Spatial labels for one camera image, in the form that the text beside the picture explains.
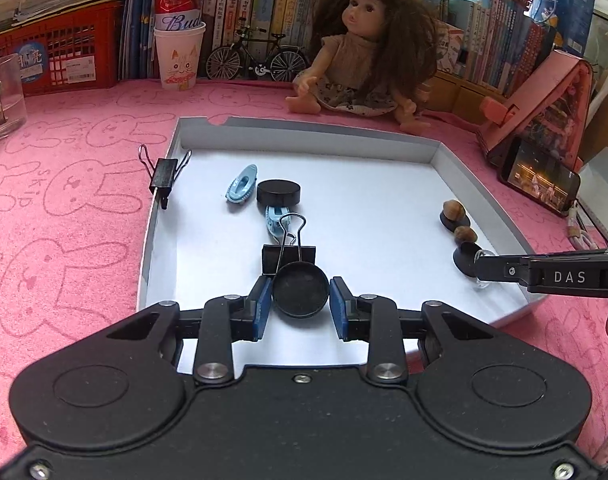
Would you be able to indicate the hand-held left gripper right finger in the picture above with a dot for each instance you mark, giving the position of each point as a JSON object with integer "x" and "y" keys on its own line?
{"x": 340, "y": 310}

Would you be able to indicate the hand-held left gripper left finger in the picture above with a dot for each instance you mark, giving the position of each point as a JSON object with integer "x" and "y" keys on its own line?
{"x": 261, "y": 310}

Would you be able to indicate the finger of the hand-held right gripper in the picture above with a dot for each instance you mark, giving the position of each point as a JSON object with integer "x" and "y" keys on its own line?
{"x": 503, "y": 270}

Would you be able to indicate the clear glass dome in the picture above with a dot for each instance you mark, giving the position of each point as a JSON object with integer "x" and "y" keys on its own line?
{"x": 480, "y": 254}

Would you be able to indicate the black round disc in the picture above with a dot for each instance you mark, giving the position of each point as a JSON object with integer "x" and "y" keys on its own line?
{"x": 464, "y": 257}

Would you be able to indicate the black round lid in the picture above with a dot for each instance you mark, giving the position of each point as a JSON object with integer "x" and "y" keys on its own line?
{"x": 300, "y": 290}

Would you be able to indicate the brown nut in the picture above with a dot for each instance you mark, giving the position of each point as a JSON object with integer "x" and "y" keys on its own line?
{"x": 466, "y": 234}
{"x": 451, "y": 206}

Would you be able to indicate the large black binder clip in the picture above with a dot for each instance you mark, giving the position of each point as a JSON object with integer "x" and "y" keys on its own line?
{"x": 270, "y": 257}

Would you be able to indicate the small black cap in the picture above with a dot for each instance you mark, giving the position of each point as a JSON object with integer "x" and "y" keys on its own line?
{"x": 458, "y": 222}

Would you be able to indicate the blue hair clip with feet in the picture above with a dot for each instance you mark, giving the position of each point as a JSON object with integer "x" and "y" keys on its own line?
{"x": 273, "y": 220}

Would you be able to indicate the white cardboard box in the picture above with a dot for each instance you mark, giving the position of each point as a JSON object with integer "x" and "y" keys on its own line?
{"x": 364, "y": 200}

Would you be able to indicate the thick black round cap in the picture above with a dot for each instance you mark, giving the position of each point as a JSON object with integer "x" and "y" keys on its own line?
{"x": 279, "y": 192}

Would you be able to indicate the blue oval bear hair clip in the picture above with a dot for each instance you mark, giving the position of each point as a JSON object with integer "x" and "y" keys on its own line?
{"x": 241, "y": 185}

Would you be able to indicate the clear plastic folder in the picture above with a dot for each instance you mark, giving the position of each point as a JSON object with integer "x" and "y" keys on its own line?
{"x": 603, "y": 190}

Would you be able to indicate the black smartphone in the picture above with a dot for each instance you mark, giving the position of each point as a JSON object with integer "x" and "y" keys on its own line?
{"x": 538, "y": 175}

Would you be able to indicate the small black binder clip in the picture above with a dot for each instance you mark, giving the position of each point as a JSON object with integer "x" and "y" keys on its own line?
{"x": 164, "y": 172}

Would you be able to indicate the pink phone stand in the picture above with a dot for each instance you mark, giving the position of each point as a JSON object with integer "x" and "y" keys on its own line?
{"x": 538, "y": 95}

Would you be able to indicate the brown cardboard box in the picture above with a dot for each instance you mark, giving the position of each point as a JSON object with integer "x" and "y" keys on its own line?
{"x": 463, "y": 95}

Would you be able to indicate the pink rabbit-print towel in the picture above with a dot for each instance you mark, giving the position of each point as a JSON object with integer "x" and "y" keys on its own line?
{"x": 59, "y": 240}

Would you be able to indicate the black miniature bicycle model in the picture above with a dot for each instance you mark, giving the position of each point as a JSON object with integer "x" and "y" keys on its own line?
{"x": 256, "y": 67}

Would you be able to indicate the curly brown-haired doll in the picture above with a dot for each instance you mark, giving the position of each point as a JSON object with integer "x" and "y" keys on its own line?
{"x": 354, "y": 55}

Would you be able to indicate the white cat-print paper cup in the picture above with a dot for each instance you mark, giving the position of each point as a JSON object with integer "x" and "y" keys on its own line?
{"x": 179, "y": 60}

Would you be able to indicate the blue printed carton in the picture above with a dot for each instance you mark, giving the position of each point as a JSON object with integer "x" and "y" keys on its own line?
{"x": 568, "y": 10}

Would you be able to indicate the row of upright books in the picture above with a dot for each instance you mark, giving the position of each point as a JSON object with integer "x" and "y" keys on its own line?
{"x": 264, "y": 0}

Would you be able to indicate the large red plastic basket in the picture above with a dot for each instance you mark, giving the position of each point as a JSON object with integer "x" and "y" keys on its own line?
{"x": 84, "y": 35}

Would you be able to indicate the clear glass mug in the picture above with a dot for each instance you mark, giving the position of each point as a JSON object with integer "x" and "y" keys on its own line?
{"x": 6, "y": 100}

